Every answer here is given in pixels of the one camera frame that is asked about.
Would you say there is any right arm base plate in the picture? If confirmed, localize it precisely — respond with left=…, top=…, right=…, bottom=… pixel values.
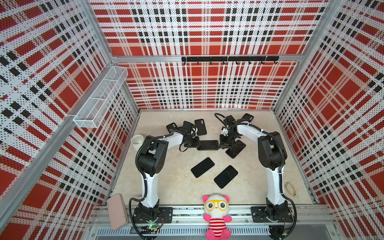
left=251, top=206, right=294, bottom=224

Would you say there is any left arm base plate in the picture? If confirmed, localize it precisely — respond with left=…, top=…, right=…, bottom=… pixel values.
left=133, top=207, right=174, bottom=224

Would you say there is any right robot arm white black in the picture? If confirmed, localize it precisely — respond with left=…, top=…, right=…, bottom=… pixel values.
left=214, top=113, right=288, bottom=207

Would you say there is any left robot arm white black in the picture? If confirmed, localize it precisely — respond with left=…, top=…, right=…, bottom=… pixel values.
left=135, top=121, right=203, bottom=210

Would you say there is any black wall hook rail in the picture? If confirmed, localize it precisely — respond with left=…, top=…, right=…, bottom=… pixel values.
left=181, top=56, right=280, bottom=63

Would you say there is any white mug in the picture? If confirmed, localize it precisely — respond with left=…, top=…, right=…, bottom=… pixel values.
left=131, top=135, right=145, bottom=152

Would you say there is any pink panda plush toy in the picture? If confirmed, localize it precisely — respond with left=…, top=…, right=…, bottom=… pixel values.
left=203, top=194, right=232, bottom=240

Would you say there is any white wire mesh basket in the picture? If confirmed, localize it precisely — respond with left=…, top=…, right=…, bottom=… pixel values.
left=74, top=66, right=128, bottom=129

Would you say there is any black phone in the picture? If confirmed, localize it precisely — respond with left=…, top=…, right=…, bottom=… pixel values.
left=197, top=140, right=219, bottom=151
left=214, top=165, right=238, bottom=189
left=191, top=158, right=215, bottom=178

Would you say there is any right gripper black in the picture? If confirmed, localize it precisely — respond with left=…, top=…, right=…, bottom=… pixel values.
left=219, top=131, right=239, bottom=149

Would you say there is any pink phone case at edge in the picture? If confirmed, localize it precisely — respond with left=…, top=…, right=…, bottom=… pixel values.
left=107, top=194, right=129, bottom=231

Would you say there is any black phone case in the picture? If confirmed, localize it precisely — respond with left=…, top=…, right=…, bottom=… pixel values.
left=195, top=119, right=207, bottom=136
left=242, top=113, right=254, bottom=123
left=166, top=123, right=178, bottom=133

